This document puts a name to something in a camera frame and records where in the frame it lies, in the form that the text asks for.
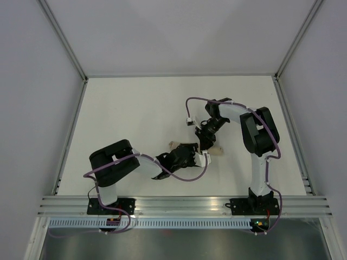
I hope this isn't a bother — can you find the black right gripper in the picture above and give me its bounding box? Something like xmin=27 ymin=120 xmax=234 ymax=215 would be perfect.
xmin=195 ymin=117 xmax=228 ymax=151

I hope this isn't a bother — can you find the beige cloth napkin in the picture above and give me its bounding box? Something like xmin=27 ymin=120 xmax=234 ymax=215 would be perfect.
xmin=169 ymin=141 xmax=224 ymax=157

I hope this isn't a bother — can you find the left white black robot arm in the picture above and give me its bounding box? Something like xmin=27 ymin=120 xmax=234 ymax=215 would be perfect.
xmin=89 ymin=139 xmax=199 ymax=215

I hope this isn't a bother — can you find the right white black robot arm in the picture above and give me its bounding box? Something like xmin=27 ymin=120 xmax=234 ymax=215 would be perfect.
xmin=195 ymin=98 xmax=280 ymax=216

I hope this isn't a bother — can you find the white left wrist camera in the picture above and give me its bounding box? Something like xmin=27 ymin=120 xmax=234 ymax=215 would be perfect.
xmin=194 ymin=150 xmax=211 ymax=167

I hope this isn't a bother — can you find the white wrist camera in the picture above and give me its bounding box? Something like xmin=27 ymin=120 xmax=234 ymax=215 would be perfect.
xmin=186 ymin=116 xmax=201 ymax=129
xmin=194 ymin=150 xmax=211 ymax=167

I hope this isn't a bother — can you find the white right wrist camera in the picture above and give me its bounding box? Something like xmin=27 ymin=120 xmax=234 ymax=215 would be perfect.
xmin=186 ymin=116 xmax=201 ymax=129

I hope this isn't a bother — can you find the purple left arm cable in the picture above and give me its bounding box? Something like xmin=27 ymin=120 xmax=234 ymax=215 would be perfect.
xmin=48 ymin=153 xmax=209 ymax=238

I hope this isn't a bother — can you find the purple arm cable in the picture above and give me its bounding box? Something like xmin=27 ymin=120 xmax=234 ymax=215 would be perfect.
xmin=185 ymin=96 xmax=283 ymax=236
xmin=48 ymin=153 xmax=209 ymax=238

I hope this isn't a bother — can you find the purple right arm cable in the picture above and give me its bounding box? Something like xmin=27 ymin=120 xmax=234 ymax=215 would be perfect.
xmin=185 ymin=96 xmax=283 ymax=236

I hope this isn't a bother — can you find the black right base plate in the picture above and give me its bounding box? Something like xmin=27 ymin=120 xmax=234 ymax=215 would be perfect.
xmin=224 ymin=198 xmax=280 ymax=216

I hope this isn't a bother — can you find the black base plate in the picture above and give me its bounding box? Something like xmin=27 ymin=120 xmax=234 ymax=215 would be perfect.
xmin=87 ymin=198 xmax=136 ymax=216
xmin=224 ymin=198 xmax=280 ymax=216

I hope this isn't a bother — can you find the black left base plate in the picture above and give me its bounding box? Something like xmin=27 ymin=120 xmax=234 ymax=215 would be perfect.
xmin=87 ymin=198 xmax=136 ymax=216

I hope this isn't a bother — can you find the right aluminium side rail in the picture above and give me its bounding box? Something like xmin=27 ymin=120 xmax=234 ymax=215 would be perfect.
xmin=272 ymin=74 xmax=316 ymax=196

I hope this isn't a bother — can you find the aluminium side rail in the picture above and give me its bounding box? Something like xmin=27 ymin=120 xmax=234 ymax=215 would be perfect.
xmin=50 ymin=78 xmax=89 ymax=196
xmin=272 ymin=74 xmax=316 ymax=196

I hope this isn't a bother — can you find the left aluminium side rail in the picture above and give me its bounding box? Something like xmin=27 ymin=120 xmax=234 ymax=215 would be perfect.
xmin=50 ymin=78 xmax=89 ymax=196

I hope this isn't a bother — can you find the aluminium front mounting rail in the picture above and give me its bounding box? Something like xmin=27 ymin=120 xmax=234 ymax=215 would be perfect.
xmin=37 ymin=196 xmax=332 ymax=218

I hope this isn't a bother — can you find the white slotted cable duct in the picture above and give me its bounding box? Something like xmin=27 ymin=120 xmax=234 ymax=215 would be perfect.
xmin=49 ymin=217 xmax=252 ymax=230

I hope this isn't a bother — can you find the right aluminium frame post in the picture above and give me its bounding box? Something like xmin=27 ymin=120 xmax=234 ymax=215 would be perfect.
xmin=274 ymin=0 xmax=325 ymax=81

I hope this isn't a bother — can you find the aluminium frame post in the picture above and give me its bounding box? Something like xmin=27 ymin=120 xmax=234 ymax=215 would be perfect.
xmin=36 ymin=0 xmax=88 ymax=83
xmin=274 ymin=0 xmax=325 ymax=81

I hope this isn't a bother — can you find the left aluminium frame post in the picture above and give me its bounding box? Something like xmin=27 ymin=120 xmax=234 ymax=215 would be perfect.
xmin=36 ymin=0 xmax=88 ymax=83

